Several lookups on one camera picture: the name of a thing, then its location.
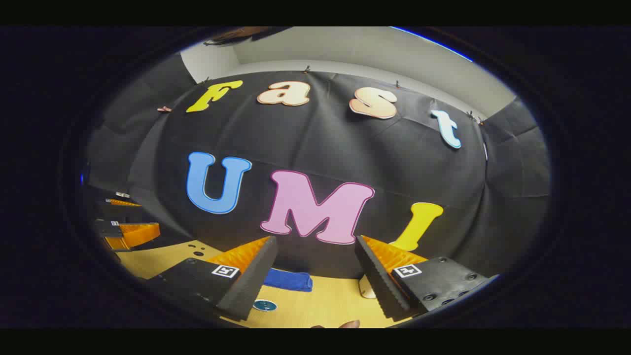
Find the black backdrop cloth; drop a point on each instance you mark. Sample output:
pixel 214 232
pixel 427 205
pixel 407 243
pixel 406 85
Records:
pixel 320 138

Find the white toaster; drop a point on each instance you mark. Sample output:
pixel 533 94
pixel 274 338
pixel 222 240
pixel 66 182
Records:
pixel 367 290

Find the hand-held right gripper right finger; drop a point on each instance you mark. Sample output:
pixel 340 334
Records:
pixel 377 281

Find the blue teacup lid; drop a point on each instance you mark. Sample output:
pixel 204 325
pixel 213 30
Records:
pixel 265 305

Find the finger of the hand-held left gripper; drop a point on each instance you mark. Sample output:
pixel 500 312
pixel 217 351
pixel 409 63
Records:
pixel 116 209
pixel 111 229

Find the dark brown fixture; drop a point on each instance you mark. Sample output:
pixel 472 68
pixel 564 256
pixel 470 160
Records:
pixel 236 35

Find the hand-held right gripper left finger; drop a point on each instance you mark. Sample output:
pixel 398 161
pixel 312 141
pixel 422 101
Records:
pixel 256 276

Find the blue folded towel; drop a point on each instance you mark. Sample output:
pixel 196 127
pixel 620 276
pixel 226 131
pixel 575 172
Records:
pixel 291 280

